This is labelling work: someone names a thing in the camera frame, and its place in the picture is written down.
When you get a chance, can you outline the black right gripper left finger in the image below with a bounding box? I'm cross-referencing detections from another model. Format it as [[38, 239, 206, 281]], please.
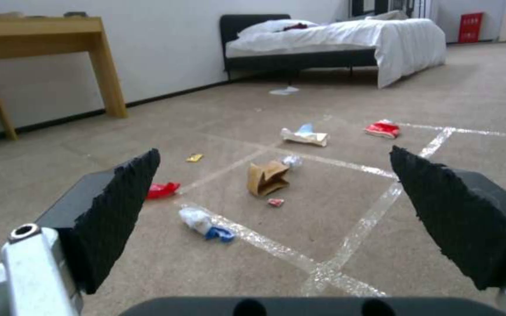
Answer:
[[0, 148, 162, 316]]

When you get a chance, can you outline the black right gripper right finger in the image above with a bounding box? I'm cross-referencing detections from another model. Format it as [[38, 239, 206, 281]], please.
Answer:
[[389, 145, 506, 316]]

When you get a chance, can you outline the red plastic wrapper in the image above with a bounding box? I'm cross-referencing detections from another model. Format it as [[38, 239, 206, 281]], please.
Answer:
[[145, 182, 181, 201]]

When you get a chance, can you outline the white and blue crumpled bag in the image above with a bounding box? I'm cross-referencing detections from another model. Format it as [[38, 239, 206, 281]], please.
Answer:
[[178, 207, 236, 243]]

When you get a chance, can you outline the large crumpled red wrapper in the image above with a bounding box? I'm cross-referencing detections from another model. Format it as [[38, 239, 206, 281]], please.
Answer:
[[364, 119, 401, 139]]

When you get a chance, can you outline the crumpled brown paper bag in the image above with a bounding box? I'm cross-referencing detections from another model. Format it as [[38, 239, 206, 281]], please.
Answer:
[[247, 159, 291, 198]]

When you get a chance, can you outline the beige snack wrapper with blue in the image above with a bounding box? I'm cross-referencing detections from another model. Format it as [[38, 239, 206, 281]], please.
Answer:
[[280, 123, 329, 147]]

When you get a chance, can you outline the crumpled clear plastic wrapper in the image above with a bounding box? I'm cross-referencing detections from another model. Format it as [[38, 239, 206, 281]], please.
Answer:
[[280, 155, 304, 169]]

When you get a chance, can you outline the white duvet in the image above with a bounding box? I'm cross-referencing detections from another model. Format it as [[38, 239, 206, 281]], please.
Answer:
[[227, 18, 448, 90]]

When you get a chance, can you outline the red cabinet box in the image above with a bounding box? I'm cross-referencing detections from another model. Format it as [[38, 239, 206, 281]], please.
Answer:
[[458, 12, 485, 43]]

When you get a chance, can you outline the light wooden desk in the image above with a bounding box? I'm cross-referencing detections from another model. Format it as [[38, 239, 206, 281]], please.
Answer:
[[0, 14, 128, 119]]

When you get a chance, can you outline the dark red cloth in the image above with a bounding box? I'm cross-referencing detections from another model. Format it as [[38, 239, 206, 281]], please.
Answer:
[[273, 22, 308, 32]]

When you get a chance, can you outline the white pillow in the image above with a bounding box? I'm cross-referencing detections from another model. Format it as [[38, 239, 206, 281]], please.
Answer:
[[236, 19, 320, 37]]

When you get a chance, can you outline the dark grey bed frame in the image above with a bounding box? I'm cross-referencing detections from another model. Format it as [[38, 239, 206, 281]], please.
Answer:
[[219, 14, 379, 81]]

